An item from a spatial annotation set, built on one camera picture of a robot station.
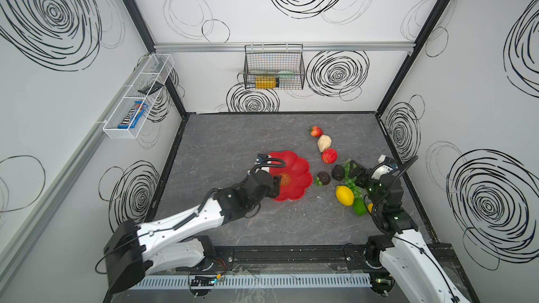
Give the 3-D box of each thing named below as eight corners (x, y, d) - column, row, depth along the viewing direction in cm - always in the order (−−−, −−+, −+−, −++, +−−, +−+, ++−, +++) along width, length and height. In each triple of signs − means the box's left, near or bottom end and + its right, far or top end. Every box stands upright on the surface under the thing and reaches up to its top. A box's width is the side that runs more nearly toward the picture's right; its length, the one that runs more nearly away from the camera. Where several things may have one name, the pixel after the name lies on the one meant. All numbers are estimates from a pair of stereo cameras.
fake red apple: (326, 166, 100) (328, 160, 96) (320, 157, 104) (322, 150, 99) (336, 162, 102) (339, 156, 97) (330, 153, 105) (332, 146, 101)
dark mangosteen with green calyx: (316, 186, 93) (318, 182, 89) (314, 176, 96) (316, 171, 93) (329, 186, 93) (331, 182, 89) (327, 176, 96) (329, 171, 93)
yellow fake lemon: (338, 205, 87) (340, 202, 84) (334, 189, 92) (336, 185, 89) (353, 205, 87) (355, 202, 84) (349, 189, 92) (351, 185, 89)
